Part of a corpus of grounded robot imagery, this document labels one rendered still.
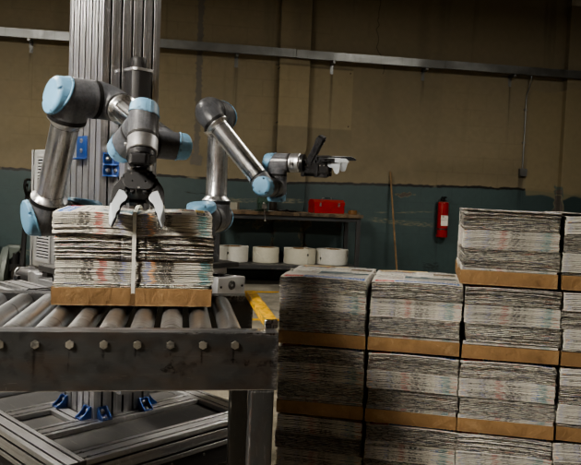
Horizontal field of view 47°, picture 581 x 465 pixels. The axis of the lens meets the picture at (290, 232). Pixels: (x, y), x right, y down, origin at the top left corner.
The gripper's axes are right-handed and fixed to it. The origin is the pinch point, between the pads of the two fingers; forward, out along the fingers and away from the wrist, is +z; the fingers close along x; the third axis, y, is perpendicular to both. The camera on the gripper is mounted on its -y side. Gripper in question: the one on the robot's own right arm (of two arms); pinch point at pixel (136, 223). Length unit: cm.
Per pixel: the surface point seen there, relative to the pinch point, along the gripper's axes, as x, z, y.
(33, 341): 17.6, 30.0, -6.2
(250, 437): -26, 47, 4
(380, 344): -74, 9, 60
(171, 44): 8, -518, 506
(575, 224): -126, -16, 23
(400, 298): -79, -3, 51
